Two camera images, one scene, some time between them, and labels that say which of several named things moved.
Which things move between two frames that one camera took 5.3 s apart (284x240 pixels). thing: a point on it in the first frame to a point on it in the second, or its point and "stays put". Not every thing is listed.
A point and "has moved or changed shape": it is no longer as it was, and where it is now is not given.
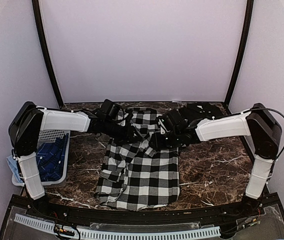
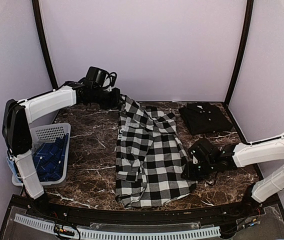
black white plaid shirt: [134, 176] has moved or changed shape
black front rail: [257, 204] stays put
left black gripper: [128, 136] to [116, 98]
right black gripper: [157, 142] to [190, 174]
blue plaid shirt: [50, 156] stays put
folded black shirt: [196, 112] stays put
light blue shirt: [13, 166] stays put
